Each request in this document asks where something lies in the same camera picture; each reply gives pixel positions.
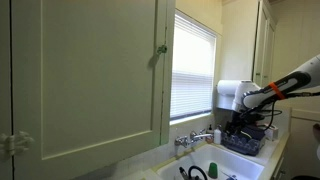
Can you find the white cabinet door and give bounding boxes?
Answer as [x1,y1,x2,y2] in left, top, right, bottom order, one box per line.
[0,0,177,180]

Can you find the green cabinet door latch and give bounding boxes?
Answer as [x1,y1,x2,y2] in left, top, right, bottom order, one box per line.
[156,44,169,56]

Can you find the chrome wall faucet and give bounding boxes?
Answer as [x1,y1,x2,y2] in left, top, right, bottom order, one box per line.
[174,128,214,149]

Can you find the black item in sink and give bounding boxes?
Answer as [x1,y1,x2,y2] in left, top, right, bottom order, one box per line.
[178,165,209,180]

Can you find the white soap pump bottle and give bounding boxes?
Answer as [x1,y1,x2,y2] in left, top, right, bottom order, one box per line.
[213,124,223,145]

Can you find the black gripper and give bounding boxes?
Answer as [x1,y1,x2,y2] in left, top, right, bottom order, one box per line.
[226,110,256,135]

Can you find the cutlery with blue handle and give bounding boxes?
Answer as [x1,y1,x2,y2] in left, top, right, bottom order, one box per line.
[222,171,238,180]

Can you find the white kitchen sink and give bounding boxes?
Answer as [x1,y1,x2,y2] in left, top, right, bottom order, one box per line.
[156,143,266,180]

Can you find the green plastic cup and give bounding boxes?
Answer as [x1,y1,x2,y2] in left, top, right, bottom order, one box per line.
[208,162,219,179]

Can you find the white paper towel roll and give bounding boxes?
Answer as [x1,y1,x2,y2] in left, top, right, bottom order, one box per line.
[215,79,242,111]

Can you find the white slatted window blinds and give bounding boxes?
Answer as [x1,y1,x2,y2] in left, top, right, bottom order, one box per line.
[170,13,218,121]

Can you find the blue dish rack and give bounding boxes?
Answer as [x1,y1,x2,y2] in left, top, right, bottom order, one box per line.
[220,123,268,157]

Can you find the cream wall cabinet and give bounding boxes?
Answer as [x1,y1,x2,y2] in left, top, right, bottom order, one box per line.
[218,0,278,88]

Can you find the small white box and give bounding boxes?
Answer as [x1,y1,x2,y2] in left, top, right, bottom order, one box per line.
[264,123,280,141]

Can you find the cream base cabinet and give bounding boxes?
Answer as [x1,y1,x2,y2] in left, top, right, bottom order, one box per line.
[270,156,292,180]

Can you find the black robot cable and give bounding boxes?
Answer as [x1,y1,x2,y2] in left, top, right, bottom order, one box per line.
[238,91,320,132]

